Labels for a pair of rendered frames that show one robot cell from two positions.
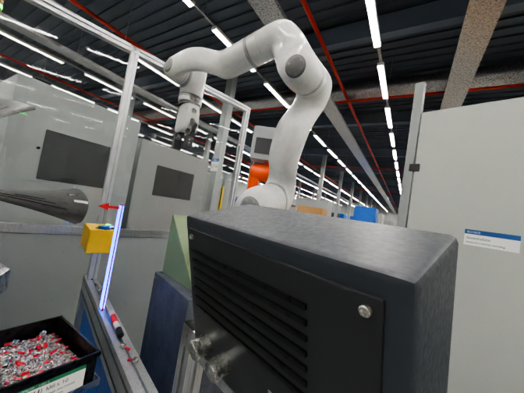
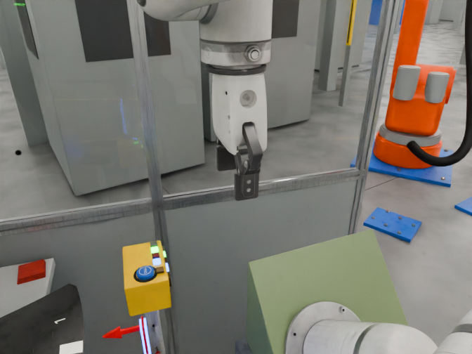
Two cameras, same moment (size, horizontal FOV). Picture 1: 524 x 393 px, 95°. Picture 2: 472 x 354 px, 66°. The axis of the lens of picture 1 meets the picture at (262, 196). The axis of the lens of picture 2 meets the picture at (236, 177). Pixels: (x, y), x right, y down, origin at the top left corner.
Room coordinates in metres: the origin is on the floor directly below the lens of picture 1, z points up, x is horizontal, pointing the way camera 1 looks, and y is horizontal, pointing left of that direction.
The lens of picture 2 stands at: (0.46, 0.12, 1.66)
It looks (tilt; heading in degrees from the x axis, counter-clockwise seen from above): 27 degrees down; 25
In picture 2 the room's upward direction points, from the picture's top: straight up
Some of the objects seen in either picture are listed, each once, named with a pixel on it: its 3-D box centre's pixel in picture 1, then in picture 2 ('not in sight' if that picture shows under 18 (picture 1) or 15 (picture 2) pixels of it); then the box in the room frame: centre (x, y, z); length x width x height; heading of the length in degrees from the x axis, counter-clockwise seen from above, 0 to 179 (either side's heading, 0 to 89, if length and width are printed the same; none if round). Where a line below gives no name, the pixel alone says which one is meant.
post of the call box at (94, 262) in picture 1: (94, 263); (150, 306); (0.99, 0.63, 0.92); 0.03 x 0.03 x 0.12; 43
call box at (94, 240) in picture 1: (99, 238); (146, 277); (0.99, 0.63, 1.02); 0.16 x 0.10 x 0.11; 43
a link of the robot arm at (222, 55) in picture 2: (190, 101); (236, 52); (0.87, 0.32, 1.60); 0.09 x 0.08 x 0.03; 43
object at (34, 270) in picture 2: not in sight; (31, 270); (0.99, 1.10, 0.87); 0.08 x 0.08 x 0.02; 50
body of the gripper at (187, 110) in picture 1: (186, 118); (235, 102); (0.88, 0.32, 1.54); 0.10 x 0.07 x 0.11; 43
